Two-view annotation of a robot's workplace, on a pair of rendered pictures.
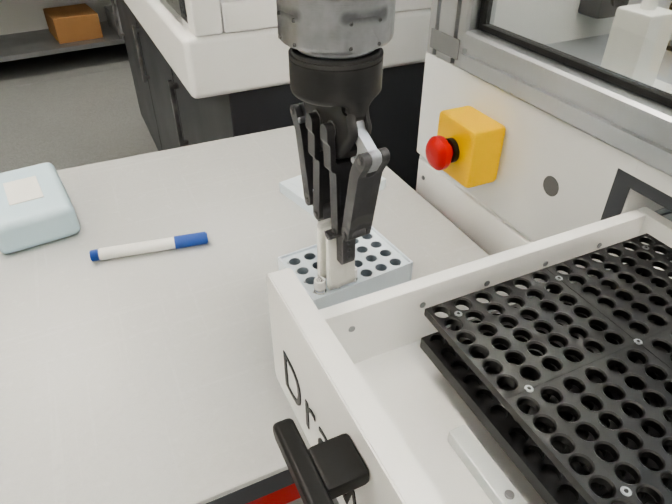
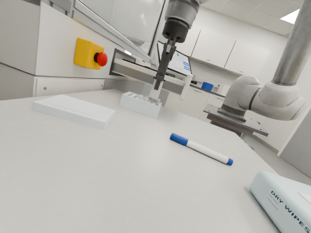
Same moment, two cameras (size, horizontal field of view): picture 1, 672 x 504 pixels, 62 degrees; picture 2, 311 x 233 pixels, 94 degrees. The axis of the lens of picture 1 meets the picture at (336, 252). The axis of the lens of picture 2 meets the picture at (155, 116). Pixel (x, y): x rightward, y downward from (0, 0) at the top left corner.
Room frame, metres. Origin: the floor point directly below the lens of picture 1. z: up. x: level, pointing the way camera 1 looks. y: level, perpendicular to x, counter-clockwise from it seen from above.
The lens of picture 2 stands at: (0.86, 0.28, 0.89)
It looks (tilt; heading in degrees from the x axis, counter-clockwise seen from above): 16 degrees down; 210
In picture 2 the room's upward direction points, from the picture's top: 19 degrees clockwise
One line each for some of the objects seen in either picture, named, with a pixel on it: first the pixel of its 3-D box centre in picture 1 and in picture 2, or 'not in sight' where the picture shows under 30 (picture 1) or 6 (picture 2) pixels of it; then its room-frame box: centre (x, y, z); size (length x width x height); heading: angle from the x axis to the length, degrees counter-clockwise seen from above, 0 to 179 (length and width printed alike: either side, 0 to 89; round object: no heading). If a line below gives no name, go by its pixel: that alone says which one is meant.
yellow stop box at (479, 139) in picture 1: (465, 146); (90, 55); (0.60, -0.15, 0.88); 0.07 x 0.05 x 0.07; 25
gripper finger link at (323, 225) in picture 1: (331, 247); (155, 89); (0.45, 0.00, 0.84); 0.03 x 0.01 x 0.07; 121
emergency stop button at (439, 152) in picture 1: (442, 152); (100, 58); (0.59, -0.12, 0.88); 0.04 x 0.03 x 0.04; 25
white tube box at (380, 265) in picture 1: (344, 272); (141, 104); (0.49, -0.01, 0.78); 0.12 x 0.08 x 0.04; 121
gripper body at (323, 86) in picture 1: (335, 100); (171, 41); (0.45, 0.00, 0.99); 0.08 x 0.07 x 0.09; 31
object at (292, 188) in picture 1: (333, 185); (80, 110); (0.70, 0.00, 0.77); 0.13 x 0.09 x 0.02; 128
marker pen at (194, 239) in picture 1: (150, 246); (199, 148); (0.55, 0.23, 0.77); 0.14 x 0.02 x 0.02; 106
